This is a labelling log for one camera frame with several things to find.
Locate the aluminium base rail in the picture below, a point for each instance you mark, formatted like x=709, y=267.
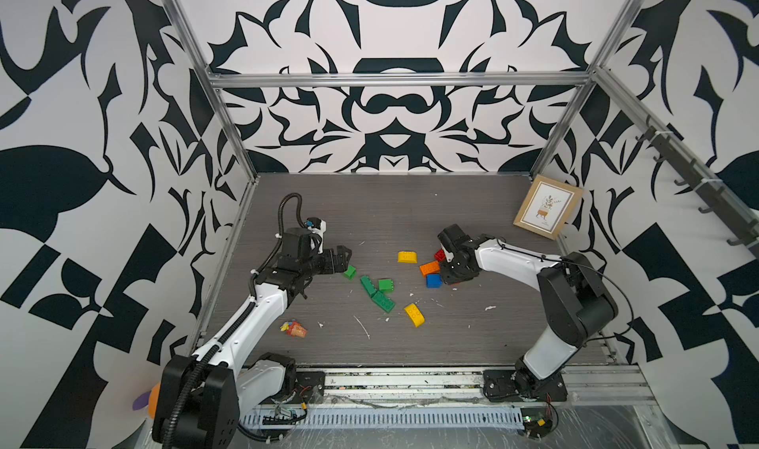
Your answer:
x=586, y=385

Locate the dark green wide lego brick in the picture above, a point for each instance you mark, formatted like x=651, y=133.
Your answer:
x=383, y=302

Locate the light green square lego brick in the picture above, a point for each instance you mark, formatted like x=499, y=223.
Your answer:
x=386, y=285

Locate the white slotted cable duct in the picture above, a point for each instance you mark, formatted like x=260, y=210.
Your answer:
x=509, y=418

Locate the small colourful toy figure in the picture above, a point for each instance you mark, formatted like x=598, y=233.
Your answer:
x=295, y=329

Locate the wooden framed picture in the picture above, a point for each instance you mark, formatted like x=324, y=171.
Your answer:
x=547, y=207

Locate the orange flat lego brick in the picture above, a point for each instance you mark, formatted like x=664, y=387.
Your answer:
x=430, y=268

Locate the small circuit board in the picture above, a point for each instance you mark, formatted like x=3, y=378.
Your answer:
x=539, y=422
x=285, y=416

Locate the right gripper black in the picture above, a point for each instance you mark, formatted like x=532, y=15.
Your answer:
x=447, y=278

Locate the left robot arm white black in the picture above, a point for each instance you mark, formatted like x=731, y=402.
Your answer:
x=201, y=397

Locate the orange purple object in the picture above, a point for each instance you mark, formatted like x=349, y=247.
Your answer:
x=147, y=402

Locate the wall hook rail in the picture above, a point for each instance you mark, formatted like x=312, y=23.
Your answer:
x=693, y=174

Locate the yellow curved lego brick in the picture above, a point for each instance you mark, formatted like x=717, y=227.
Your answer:
x=415, y=315
x=407, y=257

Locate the small green lego brick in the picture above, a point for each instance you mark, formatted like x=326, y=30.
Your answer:
x=350, y=272

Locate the dark green long lego brick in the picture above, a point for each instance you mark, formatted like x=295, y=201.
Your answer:
x=368, y=286

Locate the small circuit board right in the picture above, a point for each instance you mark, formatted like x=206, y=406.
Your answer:
x=539, y=422

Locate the blue square lego brick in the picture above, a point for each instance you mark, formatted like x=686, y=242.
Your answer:
x=433, y=281

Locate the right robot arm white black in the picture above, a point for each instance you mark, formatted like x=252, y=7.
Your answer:
x=576, y=302

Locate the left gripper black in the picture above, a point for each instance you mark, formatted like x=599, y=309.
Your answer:
x=340, y=260

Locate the yellow curved lego brick far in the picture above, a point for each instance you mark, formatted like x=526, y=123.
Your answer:
x=407, y=257

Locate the small circuit board left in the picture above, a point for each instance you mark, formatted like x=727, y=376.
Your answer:
x=285, y=416

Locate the yellow curved lego brick near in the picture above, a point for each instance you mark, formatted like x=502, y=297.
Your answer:
x=415, y=315

